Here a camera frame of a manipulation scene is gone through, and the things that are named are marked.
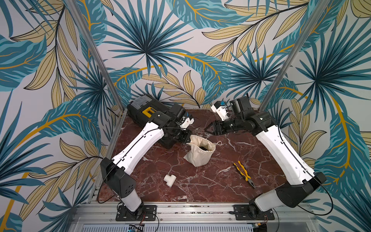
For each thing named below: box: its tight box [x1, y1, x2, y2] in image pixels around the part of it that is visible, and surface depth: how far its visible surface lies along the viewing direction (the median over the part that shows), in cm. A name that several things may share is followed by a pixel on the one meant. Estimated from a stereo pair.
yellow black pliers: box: [232, 160, 256, 189], surface depth 87 cm
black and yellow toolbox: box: [127, 94, 171, 128], surface depth 100 cm
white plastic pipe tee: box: [163, 174, 177, 188], surface depth 84 cm
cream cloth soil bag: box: [183, 134, 222, 167], surface depth 73 cm
